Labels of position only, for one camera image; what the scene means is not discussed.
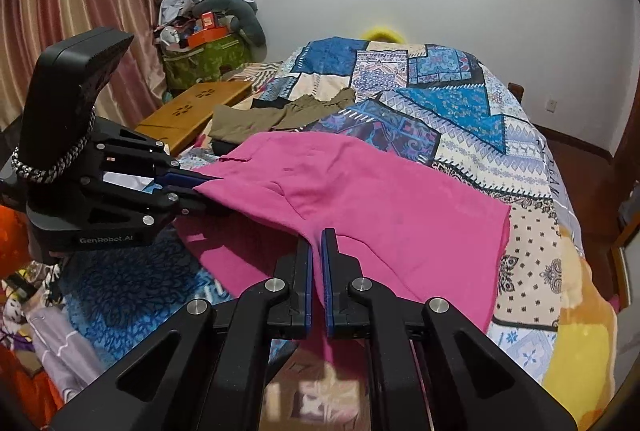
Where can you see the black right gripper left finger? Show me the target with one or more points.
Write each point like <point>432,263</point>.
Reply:
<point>205,367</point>

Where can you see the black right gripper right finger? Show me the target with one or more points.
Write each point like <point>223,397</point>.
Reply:
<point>430,368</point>

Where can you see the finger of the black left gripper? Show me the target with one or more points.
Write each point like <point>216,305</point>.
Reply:
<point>189,203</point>
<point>179,178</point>

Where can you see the pink pants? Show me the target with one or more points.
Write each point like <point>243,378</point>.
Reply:
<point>413,229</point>

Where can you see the yellow blanket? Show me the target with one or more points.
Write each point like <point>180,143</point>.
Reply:
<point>581,372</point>

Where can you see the green patterned bag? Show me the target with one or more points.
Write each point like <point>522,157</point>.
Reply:
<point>206,63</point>

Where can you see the grey plush toy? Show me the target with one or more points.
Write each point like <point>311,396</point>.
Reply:
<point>243,15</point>

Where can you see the orange box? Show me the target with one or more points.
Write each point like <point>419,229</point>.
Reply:
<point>207,35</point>

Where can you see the olive green pants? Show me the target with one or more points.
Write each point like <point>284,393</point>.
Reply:
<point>306,110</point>

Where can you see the wooden lap table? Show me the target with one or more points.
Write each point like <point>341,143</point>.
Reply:
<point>181,121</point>

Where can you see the wooden bed post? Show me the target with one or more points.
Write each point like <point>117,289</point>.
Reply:
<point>517,91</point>

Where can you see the white wall socket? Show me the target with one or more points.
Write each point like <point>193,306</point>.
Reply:
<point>551,106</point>

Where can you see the blue patchwork bed sheet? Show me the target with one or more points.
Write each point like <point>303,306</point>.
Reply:
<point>433,105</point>

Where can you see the yellow curved pillow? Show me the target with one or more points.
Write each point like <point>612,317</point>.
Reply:
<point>383,34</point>

